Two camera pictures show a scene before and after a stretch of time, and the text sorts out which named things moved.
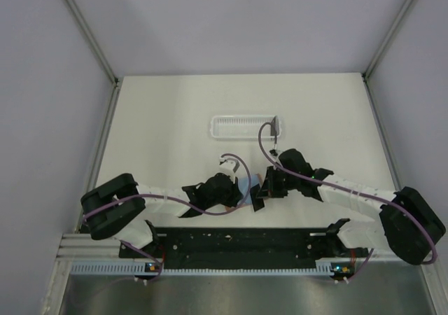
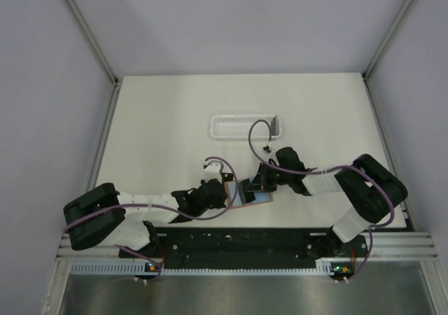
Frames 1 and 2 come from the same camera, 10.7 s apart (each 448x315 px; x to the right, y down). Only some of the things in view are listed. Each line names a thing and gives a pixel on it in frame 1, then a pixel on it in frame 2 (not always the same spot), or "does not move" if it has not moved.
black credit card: (257, 203) -> (246, 196)
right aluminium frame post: (366, 73) does not move
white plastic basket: (241, 127) does not move
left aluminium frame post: (88, 31) does not move
